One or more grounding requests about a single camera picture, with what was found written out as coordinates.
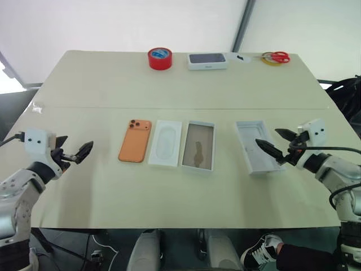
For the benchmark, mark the yellow tape roll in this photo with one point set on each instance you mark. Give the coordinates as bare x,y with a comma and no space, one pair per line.
270,60

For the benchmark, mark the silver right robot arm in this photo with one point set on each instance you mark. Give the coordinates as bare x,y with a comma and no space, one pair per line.
338,180

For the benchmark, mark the white card with black piece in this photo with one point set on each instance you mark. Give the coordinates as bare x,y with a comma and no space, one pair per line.
239,58

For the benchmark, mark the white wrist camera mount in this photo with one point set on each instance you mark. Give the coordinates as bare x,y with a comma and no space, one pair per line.
35,141
313,131

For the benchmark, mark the white phone tray insert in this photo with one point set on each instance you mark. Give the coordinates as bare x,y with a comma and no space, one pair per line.
165,144

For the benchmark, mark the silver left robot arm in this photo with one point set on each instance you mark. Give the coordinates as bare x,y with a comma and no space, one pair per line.
17,197

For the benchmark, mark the black and white sneaker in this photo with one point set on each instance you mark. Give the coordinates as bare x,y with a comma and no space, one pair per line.
259,251

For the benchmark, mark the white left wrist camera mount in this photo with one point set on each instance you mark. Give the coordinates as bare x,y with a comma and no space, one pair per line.
35,141

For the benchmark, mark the grey rounded robot leg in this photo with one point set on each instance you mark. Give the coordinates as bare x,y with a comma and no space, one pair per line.
224,252
144,251

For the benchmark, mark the white phone box lid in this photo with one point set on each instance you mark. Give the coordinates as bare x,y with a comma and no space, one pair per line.
253,146

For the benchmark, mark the grey diagonal pole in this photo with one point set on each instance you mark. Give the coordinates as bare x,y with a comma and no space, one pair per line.
242,25

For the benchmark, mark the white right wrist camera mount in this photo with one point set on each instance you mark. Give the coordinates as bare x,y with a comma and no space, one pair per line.
313,131

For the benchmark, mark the closed white phone box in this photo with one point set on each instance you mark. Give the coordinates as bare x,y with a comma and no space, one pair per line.
207,61

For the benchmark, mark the person's dark trouser leg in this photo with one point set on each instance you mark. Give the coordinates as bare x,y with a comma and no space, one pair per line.
304,258

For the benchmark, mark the red tape roll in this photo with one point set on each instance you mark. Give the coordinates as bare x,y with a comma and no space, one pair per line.
160,58

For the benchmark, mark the orange smartphone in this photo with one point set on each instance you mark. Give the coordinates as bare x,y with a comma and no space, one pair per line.
135,141

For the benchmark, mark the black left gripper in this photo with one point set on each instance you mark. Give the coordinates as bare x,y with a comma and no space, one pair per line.
60,158

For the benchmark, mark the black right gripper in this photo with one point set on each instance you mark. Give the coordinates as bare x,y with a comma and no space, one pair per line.
294,152

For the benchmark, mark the white box base brown inside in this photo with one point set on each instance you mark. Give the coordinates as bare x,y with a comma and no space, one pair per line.
198,146

